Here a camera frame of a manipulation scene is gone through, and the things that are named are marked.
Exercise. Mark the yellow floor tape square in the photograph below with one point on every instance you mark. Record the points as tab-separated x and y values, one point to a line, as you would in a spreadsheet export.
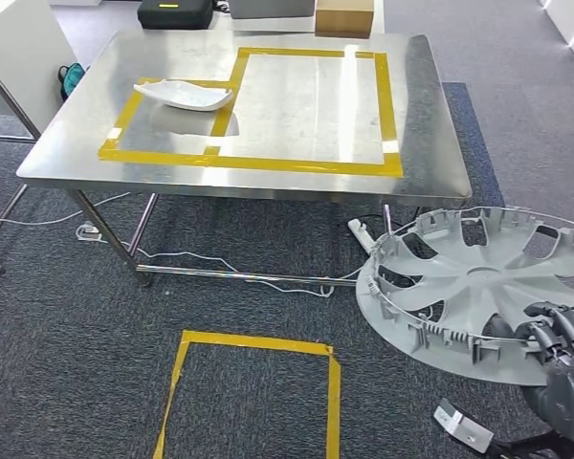
333	405

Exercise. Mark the white curved plastic part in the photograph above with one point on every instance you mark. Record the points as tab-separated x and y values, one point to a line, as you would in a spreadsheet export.
182	96

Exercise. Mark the brown cardboard box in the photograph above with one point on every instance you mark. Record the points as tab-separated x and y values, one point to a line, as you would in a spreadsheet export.
344	16

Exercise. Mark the white plug adapter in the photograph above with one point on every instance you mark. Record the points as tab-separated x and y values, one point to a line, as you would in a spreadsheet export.
89	231

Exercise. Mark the black carry case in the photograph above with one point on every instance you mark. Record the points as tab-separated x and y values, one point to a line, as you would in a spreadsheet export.
172	18

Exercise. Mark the white power strip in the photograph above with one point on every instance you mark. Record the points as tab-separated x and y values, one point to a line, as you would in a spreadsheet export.
360	234

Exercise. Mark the grey plastic wheel cover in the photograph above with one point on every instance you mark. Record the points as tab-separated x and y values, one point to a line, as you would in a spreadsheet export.
459	285

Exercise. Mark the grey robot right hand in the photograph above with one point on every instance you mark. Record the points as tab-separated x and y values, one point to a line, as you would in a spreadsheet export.
569	393

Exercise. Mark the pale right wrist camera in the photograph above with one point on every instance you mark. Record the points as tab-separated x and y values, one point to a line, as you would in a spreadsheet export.
464	427

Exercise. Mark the teal backpack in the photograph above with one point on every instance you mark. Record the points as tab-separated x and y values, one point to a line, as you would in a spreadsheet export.
71	77

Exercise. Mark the yellow tape outline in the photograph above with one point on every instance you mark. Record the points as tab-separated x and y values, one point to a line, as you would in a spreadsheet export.
268	165

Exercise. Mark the steel workbench table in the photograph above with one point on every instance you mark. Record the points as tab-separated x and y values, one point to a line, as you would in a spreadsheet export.
292	114

